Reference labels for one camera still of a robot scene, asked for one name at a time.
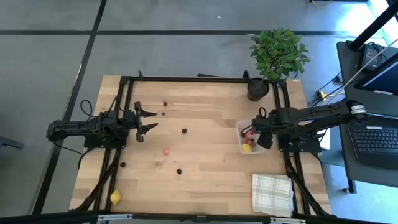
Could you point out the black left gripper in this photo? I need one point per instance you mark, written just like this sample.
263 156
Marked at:
139 122

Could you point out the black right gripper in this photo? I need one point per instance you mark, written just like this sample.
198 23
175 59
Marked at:
264 123

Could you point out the pink plastic raspberry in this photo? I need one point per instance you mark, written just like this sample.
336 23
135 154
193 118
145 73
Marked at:
248 135
166 152

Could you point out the clear plastic tupperware container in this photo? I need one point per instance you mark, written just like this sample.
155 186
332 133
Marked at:
238 141

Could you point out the yellow plastic lemon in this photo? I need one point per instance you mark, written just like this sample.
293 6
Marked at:
247 148
115 198

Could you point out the red cherry with stem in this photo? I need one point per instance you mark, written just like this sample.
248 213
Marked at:
165 104

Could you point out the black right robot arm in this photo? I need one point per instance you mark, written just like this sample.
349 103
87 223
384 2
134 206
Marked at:
326 113

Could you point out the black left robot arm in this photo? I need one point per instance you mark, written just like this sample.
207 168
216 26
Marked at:
74 127

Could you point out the checked kitchen cloth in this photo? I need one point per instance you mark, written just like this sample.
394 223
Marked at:
272 194

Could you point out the yellow power plug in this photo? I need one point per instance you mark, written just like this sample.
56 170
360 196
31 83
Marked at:
321 95

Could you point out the green potted plant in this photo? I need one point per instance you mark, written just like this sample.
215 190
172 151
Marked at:
276 53

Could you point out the dark side desk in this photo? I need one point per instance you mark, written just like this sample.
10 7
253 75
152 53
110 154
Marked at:
345 77

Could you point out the black laptop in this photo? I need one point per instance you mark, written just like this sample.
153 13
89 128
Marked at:
373 146

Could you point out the black power adapter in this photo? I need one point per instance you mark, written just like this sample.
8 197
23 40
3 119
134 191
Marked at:
371 56

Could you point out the black pole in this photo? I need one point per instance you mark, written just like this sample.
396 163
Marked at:
373 26

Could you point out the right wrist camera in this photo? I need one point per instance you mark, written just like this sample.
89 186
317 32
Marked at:
265 140

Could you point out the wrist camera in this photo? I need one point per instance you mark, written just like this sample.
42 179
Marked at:
127 119
265 140

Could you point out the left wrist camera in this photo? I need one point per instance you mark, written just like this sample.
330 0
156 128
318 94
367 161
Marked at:
127 119

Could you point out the black aluminium table frame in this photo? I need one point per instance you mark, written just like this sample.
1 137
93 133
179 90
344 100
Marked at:
199 79

